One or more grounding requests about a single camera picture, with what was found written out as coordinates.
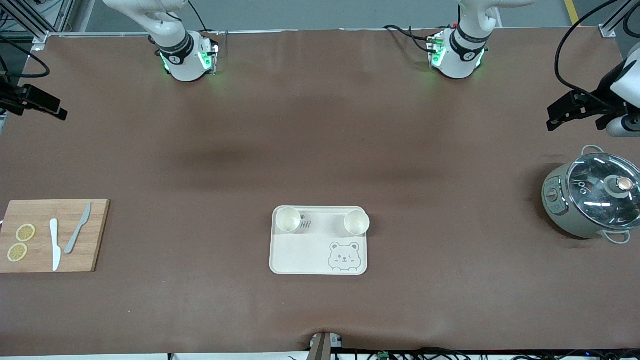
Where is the white IKEA cup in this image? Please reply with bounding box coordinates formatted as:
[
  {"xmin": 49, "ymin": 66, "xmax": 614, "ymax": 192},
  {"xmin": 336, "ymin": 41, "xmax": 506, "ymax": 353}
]
[
  {"xmin": 276, "ymin": 206, "xmax": 302, "ymax": 234},
  {"xmin": 344, "ymin": 209, "xmax": 371, "ymax": 237}
]

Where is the glass pot lid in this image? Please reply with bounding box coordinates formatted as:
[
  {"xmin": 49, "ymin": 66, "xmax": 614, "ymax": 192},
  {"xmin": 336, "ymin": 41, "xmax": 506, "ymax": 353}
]
[{"xmin": 566, "ymin": 152, "xmax": 640, "ymax": 231}]

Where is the grey-green electric cooking pot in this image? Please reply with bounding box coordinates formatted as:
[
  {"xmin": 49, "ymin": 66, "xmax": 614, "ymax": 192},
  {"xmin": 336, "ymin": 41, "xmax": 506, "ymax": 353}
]
[{"xmin": 541, "ymin": 145, "xmax": 640, "ymax": 245}]

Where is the wooden cutting board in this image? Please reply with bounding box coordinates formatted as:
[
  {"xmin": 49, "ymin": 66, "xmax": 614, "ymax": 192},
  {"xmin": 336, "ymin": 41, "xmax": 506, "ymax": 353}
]
[{"xmin": 0, "ymin": 199, "xmax": 110, "ymax": 274}]

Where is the grey plastic knife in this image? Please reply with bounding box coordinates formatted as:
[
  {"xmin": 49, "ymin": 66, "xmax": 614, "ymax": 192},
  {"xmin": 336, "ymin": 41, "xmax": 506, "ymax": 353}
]
[{"xmin": 64, "ymin": 202, "xmax": 93, "ymax": 255}]

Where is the white plastic knife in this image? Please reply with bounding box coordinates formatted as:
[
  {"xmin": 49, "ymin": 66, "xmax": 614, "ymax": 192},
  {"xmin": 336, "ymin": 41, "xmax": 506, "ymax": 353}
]
[{"xmin": 49, "ymin": 218, "xmax": 62, "ymax": 272}]

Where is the brown table mat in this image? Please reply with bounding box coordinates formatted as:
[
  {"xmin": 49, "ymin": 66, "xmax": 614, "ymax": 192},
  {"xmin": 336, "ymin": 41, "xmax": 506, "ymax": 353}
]
[{"xmin": 0, "ymin": 27, "xmax": 640, "ymax": 357}]

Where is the cream bear print tray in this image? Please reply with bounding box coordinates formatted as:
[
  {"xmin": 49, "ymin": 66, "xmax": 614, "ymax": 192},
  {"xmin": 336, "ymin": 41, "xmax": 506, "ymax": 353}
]
[{"xmin": 269, "ymin": 205, "xmax": 368, "ymax": 276}]

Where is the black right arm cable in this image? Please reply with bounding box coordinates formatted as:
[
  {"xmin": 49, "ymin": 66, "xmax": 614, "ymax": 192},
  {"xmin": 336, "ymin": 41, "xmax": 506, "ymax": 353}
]
[{"xmin": 0, "ymin": 35, "xmax": 51, "ymax": 79}]

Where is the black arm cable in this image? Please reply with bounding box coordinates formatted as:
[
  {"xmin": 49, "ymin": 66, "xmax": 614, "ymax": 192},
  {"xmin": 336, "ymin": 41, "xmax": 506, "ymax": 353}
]
[
  {"xmin": 0, "ymin": 35, "xmax": 51, "ymax": 79},
  {"xmin": 555, "ymin": 0, "xmax": 640, "ymax": 101}
]

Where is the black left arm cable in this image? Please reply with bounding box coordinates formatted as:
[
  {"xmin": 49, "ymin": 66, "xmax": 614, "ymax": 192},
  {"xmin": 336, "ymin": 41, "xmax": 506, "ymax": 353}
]
[{"xmin": 555, "ymin": 0, "xmax": 640, "ymax": 101}]

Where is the aluminium frame profile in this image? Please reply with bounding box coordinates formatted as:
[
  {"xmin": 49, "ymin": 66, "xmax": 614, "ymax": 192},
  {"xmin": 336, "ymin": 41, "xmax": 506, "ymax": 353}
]
[
  {"xmin": 0, "ymin": 0, "xmax": 76, "ymax": 42},
  {"xmin": 599, "ymin": 0, "xmax": 640, "ymax": 39}
]

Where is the black base cable bundle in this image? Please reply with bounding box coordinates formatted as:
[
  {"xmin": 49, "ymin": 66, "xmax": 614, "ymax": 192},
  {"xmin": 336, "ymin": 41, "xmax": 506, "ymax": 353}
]
[{"xmin": 383, "ymin": 24, "xmax": 437, "ymax": 54}]

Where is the black floor cable bundle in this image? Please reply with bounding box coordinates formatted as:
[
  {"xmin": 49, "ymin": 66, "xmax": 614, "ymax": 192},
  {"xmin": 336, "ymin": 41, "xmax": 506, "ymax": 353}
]
[{"xmin": 335, "ymin": 347, "xmax": 640, "ymax": 360}]

